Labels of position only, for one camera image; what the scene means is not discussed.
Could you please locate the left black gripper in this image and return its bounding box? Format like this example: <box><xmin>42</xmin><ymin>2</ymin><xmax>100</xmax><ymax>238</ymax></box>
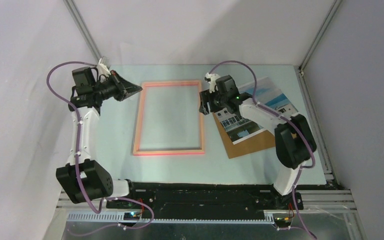
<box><xmin>92</xmin><ymin>70</ymin><xmax>142</xmax><ymax>102</ymax></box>

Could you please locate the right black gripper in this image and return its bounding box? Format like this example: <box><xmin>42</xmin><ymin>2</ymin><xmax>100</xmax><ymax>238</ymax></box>
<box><xmin>199</xmin><ymin>87</ymin><xmax>228</xmax><ymax>115</ymax></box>

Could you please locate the orange wooden picture frame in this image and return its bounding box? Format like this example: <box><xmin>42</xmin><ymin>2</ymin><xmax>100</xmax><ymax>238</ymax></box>
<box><xmin>132</xmin><ymin>79</ymin><xmax>205</xmax><ymax>156</ymax></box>

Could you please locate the building and sky photo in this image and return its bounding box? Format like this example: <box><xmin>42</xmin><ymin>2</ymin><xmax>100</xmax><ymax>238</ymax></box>
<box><xmin>213</xmin><ymin>77</ymin><xmax>298</xmax><ymax>145</ymax></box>

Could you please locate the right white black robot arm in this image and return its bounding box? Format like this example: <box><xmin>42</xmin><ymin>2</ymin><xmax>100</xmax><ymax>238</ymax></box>
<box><xmin>199</xmin><ymin>73</ymin><xmax>317</xmax><ymax>209</ymax></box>

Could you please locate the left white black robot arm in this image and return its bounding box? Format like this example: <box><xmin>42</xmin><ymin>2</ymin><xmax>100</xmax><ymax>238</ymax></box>
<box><xmin>56</xmin><ymin>63</ymin><xmax>143</xmax><ymax>204</ymax></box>

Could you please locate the brown backing board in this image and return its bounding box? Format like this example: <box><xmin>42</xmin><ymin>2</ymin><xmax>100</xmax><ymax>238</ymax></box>
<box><xmin>212</xmin><ymin>113</ymin><xmax>275</xmax><ymax>159</ymax></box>

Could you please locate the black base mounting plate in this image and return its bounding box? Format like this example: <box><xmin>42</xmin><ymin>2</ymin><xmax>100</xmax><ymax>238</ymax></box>
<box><xmin>72</xmin><ymin>180</ymin><xmax>339</xmax><ymax>221</ymax></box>

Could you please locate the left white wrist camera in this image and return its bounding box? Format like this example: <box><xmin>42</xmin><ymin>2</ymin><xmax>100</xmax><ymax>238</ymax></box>
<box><xmin>96</xmin><ymin>56</ymin><xmax>111</xmax><ymax>78</ymax></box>

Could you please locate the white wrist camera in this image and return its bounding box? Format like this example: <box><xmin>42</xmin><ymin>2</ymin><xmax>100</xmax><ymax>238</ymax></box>
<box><xmin>96</xmin><ymin>56</ymin><xmax>111</xmax><ymax>78</ymax></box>
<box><xmin>204</xmin><ymin>72</ymin><xmax>221</xmax><ymax>93</ymax></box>

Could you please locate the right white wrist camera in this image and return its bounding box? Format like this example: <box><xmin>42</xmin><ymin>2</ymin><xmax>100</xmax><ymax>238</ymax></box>
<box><xmin>204</xmin><ymin>72</ymin><xmax>221</xmax><ymax>93</ymax></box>

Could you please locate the left aluminium corner post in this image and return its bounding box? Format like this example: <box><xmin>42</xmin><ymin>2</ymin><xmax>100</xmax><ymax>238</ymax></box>
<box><xmin>63</xmin><ymin>0</ymin><xmax>103</xmax><ymax>64</ymax></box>

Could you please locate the aluminium corner post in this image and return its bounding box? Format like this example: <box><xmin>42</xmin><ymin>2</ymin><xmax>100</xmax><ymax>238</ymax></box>
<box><xmin>63</xmin><ymin>0</ymin><xmax>103</xmax><ymax>64</ymax></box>
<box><xmin>298</xmin><ymin>0</ymin><xmax>343</xmax><ymax>72</ymax></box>

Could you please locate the aluminium front rail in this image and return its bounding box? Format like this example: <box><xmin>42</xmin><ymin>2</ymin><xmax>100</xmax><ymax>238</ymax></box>
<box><xmin>57</xmin><ymin>190</ymin><xmax>357</xmax><ymax>224</ymax></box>

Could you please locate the right aluminium corner post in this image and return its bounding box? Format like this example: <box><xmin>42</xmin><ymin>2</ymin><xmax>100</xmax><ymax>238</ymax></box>
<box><xmin>298</xmin><ymin>0</ymin><xmax>343</xmax><ymax>72</ymax></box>

